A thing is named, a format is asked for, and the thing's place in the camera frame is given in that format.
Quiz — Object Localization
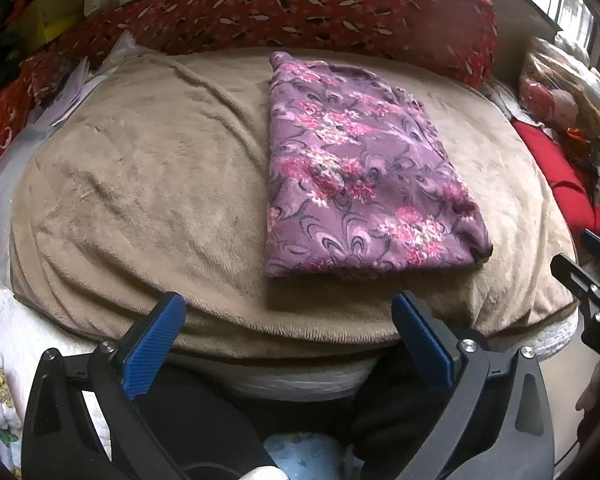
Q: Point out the purple floral garment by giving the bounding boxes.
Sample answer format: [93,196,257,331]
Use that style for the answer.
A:
[262,51,495,281]

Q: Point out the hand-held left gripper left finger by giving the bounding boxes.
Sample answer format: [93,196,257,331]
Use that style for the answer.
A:
[22,291,191,480]

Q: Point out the white papers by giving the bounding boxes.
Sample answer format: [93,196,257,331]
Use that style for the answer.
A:
[32,57,111,128]

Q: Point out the light blue printed cloth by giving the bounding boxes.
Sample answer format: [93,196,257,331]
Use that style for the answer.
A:
[262,432,361,480]

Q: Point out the person's right hand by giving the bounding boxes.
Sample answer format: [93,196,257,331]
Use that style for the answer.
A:
[576,360,600,428]

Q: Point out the yellow box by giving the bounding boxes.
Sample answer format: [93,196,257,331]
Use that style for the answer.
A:
[22,0,88,48]

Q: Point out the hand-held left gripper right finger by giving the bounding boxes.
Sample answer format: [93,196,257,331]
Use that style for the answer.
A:
[391,290,556,480]

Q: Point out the red patterned pillow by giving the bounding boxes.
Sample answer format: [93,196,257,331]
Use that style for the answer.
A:
[25,0,498,88]

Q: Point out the red star print cloth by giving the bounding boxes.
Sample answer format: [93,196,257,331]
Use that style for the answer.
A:
[0,55,51,171]

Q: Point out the tan fleece blanket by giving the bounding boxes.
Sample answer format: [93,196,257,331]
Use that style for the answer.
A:
[9,47,581,361]

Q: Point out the clear plastic bag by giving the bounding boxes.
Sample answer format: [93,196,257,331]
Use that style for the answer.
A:
[517,35,600,151]

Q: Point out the person's black pants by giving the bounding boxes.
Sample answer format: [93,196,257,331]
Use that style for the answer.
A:
[135,350,461,480]

